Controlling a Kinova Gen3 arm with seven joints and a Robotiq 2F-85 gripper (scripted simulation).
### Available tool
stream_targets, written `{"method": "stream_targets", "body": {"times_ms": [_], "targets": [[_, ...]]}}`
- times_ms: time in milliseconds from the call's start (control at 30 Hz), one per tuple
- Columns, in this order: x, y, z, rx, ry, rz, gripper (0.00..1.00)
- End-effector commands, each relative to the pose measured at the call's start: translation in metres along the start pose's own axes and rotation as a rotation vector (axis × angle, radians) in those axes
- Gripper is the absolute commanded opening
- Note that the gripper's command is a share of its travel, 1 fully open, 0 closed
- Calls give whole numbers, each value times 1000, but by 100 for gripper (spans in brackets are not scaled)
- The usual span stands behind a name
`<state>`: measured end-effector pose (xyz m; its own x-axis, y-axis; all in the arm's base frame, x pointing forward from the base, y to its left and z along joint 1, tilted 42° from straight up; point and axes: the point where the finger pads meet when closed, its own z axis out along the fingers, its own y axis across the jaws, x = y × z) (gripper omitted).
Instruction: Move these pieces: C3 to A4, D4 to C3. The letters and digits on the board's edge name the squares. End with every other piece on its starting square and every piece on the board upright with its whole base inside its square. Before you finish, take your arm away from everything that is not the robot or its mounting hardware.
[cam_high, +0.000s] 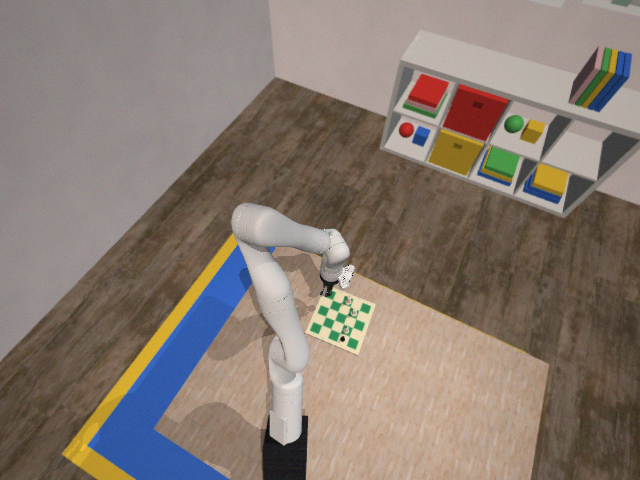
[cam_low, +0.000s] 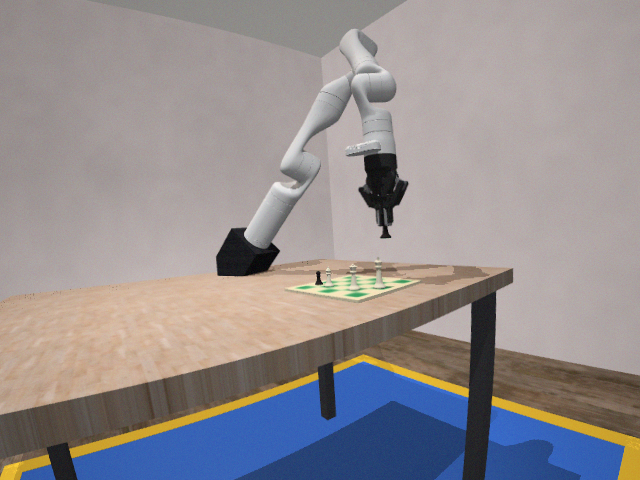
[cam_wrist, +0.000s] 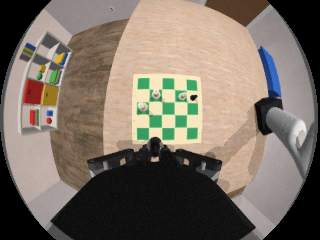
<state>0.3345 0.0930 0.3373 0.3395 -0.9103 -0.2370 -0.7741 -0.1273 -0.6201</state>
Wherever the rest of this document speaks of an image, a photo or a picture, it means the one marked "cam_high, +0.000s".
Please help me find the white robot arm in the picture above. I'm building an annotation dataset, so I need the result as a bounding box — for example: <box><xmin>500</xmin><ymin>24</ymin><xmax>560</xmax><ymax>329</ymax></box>
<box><xmin>231</xmin><ymin>203</ymin><xmax>355</xmax><ymax>446</ymax></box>

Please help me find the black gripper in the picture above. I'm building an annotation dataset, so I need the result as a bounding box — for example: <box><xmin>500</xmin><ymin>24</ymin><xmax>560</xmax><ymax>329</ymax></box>
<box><xmin>320</xmin><ymin>274</ymin><xmax>339</xmax><ymax>297</ymax></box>

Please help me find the green and cream chessboard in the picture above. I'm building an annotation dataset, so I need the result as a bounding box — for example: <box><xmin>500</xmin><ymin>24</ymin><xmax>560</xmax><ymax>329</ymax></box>
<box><xmin>305</xmin><ymin>288</ymin><xmax>376</xmax><ymax>355</ymax></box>

